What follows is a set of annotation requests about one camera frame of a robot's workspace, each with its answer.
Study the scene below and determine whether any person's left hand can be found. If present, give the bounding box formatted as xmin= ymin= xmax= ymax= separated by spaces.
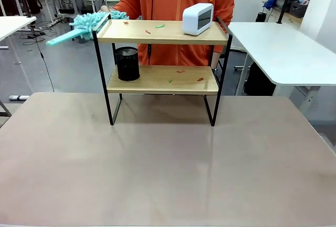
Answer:
xmin=211 ymin=52 xmax=221 ymax=71

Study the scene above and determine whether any person's right hand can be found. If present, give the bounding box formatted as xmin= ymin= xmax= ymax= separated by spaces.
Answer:
xmin=98 ymin=5 xmax=116 ymax=14

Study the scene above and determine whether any teal microfiber duster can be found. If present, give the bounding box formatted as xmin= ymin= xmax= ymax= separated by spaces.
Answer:
xmin=46 ymin=10 xmax=131 ymax=48

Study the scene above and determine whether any white digital clock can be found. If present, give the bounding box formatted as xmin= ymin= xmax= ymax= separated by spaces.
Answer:
xmin=182 ymin=3 xmax=215 ymax=37

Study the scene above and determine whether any black mesh pen cup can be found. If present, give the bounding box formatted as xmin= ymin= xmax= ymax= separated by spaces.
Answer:
xmin=114 ymin=47 xmax=141 ymax=82

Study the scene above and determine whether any black computer tower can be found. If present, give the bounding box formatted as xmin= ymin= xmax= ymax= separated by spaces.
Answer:
xmin=243 ymin=62 xmax=277 ymax=97

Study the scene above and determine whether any large white side table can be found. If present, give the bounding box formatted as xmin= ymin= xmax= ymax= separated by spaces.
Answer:
xmin=226 ymin=21 xmax=336 ymax=96

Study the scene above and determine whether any black backpack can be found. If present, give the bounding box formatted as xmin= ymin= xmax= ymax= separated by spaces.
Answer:
xmin=26 ymin=0 xmax=43 ymax=15

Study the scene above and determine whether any small white side table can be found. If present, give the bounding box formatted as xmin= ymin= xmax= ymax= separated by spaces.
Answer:
xmin=0 ymin=15 xmax=37 ymax=65

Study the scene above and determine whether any dark mesh storage basket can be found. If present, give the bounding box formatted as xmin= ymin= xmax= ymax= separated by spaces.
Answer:
xmin=289 ymin=0 xmax=309 ymax=13

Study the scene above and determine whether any black frame wooden two-tier shelf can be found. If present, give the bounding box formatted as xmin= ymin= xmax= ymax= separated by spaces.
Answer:
xmin=91 ymin=12 xmax=234 ymax=127

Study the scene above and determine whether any black floor cable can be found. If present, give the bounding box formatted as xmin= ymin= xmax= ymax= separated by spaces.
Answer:
xmin=33 ymin=26 xmax=55 ymax=93

